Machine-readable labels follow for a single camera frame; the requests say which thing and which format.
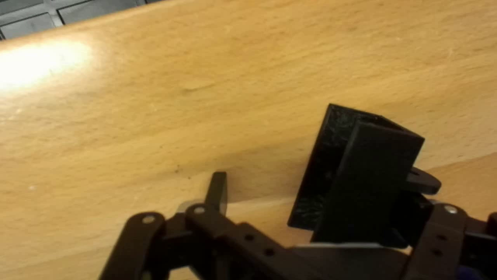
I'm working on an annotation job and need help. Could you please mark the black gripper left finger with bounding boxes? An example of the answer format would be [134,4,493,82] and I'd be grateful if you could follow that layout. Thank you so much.
[100,171,311,280]

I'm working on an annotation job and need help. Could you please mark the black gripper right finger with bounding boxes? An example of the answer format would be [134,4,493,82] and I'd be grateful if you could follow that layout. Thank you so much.
[403,202,497,280]

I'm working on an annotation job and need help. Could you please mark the tall black bracket part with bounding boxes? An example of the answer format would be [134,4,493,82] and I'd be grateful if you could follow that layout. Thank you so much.
[288,104,441,247]

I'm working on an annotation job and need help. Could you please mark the closed cabinet drawers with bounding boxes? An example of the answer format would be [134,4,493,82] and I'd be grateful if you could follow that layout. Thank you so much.
[0,0,159,40]

